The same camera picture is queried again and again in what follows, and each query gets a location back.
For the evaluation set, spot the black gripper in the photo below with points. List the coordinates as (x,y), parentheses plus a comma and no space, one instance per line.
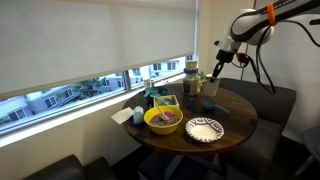
(224,57)

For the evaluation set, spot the white ceramic mug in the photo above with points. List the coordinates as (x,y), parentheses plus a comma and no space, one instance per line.
(211,88)

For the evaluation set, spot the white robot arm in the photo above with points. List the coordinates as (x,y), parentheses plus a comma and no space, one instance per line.
(250,25)

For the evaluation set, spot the square wooden box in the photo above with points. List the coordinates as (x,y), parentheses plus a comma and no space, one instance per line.
(172,106)

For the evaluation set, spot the glass jar with blue band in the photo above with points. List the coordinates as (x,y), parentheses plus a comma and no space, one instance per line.
(191,85)

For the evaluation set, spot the teal measuring scoop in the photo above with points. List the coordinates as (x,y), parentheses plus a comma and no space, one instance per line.
(209,104)

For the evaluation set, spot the blue measuring scoop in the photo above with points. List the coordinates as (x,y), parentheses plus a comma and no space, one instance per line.
(192,104)

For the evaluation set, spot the teal measuring spoon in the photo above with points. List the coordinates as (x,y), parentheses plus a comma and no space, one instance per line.
(167,101)

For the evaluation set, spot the white blue patterned plate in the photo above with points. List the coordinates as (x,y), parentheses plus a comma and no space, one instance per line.
(204,130)

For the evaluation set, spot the colourful cereal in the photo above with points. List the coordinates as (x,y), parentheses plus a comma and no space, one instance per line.
(170,118)

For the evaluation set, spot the wooden spoon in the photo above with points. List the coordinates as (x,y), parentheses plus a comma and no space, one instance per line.
(162,112)

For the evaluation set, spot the teal measuring cup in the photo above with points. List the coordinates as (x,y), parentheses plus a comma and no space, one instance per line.
(150,92)

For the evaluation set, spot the small shaker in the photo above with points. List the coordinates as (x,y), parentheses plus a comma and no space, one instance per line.
(147,83)

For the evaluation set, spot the yellow bowl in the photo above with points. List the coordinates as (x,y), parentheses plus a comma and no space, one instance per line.
(163,129)

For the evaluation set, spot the dark grey upholstered chair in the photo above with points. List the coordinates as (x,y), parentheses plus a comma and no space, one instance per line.
(266,133)

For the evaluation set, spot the light teal carton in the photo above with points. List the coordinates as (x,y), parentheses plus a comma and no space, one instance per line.
(138,115)

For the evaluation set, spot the dark blue saucer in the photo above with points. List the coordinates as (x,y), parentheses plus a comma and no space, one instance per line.
(131,122)

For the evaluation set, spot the dark table base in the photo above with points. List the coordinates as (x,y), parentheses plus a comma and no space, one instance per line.
(173,166)

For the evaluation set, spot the white paper napkin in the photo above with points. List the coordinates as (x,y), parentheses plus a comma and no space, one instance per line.
(121,115)

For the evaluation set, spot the grey chair with light legs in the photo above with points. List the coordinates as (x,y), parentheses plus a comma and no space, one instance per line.
(311,143)

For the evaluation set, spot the white roller blind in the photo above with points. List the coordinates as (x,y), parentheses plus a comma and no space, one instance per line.
(93,40)

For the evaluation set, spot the dark leather seat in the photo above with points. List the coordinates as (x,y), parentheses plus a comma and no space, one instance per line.
(66,168)

